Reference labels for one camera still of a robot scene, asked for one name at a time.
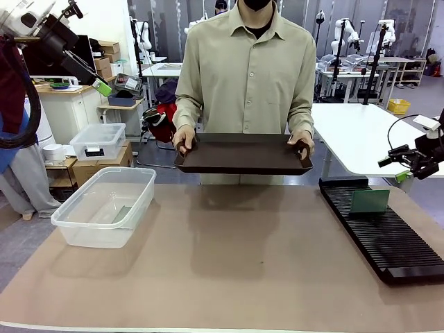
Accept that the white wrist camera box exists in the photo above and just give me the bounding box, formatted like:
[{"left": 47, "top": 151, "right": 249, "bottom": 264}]
[{"left": 412, "top": 114, "right": 443, "bottom": 139}]

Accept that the black computer monitor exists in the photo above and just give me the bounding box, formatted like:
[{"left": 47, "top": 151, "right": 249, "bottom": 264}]
[{"left": 21, "top": 34, "right": 96, "bottom": 78}]

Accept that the person's right hand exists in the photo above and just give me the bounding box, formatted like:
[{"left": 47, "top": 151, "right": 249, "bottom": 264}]
[{"left": 172, "top": 125, "right": 200, "bottom": 157}]

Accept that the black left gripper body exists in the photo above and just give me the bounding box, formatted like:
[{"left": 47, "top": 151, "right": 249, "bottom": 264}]
[{"left": 36, "top": 14, "right": 80, "bottom": 67}]

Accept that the dark brown serving tray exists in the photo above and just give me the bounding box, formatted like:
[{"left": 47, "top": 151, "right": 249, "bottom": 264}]
[{"left": 172, "top": 133, "right": 314, "bottom": 177}]

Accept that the black tripod stand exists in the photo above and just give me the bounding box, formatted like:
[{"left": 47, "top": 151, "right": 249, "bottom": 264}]
[
  {"left": 362, "top": 23, "right": 391, "bottom": 105},
  {"left": 331, "top": 19, "right": 349, "bottom": 102}
]

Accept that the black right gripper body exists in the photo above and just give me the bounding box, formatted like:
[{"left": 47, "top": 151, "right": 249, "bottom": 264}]
[{"left": 409, "top": 133, "right": 444, "bottom": 181}]

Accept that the white background table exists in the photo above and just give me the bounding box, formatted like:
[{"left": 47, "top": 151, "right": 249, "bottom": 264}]
[{"left": 141, "top": 62, "right": 184, "bottom": 79}]

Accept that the wooden background desk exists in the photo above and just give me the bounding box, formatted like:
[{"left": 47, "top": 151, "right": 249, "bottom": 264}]
[{"left": 367, "top": 56, "right": 428, "bottom": 88}]

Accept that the white cabinet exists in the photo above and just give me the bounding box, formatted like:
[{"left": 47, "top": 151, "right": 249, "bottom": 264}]
[{"left": 34, "top": 83, "right": 110, "bottom": 147}]

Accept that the red and black bag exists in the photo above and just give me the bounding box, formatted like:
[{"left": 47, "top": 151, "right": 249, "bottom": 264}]
[{"left": 142, "top": 102, "right": 179, "bottom": 143}]

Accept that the clear lidded storage box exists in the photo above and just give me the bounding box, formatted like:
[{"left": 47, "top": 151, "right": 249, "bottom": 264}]
[{"left": 69, "top": 122, "right": 127, "bottom": 162}]

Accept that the clear open plastic tub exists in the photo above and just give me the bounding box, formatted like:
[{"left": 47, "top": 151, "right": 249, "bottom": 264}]
[{"left": 51, "top": 166, "right": 157, "bottom": 250}]

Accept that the thick black hose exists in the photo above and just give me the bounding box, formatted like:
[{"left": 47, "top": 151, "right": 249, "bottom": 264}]
[{"left": 0, "top": 33, "right": 43, "bottom": 151}]

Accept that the person in beige shirt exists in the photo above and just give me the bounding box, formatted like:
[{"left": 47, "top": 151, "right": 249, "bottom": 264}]
[{"left": 174, "top": 0, "right": 318, "bottom": 185}]

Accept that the small wooden side table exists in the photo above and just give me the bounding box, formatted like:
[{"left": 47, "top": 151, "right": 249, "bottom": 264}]
[{"left": 98, "top": 98, "right": 146, "bottom": 140}]

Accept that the bystander in grey trousers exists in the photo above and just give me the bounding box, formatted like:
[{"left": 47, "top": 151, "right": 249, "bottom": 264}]
[{"left": 0, "top": 100, "right": 63, "bottom": 221}]

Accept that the blue plastic bin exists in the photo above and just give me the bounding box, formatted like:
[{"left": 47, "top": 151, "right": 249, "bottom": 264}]
[{"left": 108, "top": 93, "right": 137, "bottom": 108}]

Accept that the person's left hand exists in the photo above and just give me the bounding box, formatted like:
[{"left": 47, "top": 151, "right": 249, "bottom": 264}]
[{"left": 287, "top": 130, "right": 316, "bottom": 158}]

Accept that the person's left forearm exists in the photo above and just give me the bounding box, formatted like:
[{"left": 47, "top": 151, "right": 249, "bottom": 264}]
[{"left": 287, "top": 100, "right": 316, "bottom": 135}]

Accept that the person's right forearm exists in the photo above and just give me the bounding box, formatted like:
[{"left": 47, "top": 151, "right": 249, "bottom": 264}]
[{"left": 172, "top": 95, "right": 204, "bottom": 131}]

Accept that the black slotted PCB rack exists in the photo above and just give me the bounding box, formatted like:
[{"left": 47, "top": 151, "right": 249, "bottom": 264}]
[{"left": 318, "top": 177, "right": 444, "bottom": 287}]

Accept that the large brown cardboard box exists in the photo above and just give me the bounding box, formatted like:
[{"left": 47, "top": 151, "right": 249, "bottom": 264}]
[{"left": 71, "top": 140, "right": 135, "bottom": 189}]

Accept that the yellow plastic basket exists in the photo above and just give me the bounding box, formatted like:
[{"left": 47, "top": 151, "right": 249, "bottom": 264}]
[{"left": 387, "top": 99, "right": 412, "bottom": 116}]

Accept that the white office table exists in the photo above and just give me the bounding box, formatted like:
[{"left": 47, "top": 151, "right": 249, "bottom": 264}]
[{"left": 311, "top": 103, "right": 444, "bottom": 179}]

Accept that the white cylindrical device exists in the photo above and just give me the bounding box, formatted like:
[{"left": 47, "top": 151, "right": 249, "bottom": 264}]
[{"left": 42, "top": 144, "right": 67, "bottom": 163}]

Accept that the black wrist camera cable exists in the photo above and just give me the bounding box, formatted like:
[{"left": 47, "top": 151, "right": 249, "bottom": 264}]
[{"left": 387, "top": 114, "right": 422, "bottom": 151}]

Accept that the black parts crate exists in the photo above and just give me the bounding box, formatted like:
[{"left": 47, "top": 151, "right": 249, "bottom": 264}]
[{"left": 113, "top": 72, "right": 144, "bottom": 92}]

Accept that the black wire side table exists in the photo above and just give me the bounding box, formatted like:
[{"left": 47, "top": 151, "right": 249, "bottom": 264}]
[{"left": 44, "top": 157, "right": 79, "bottom": 203}]

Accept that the green perforated PCB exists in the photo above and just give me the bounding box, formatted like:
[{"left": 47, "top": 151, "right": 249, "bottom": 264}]
[
  {"left": 348, "top": 189, "right": 391, "bottom": 214},
  {"left": 112, "top": 205, "right": 134, "bottom": 225}
]

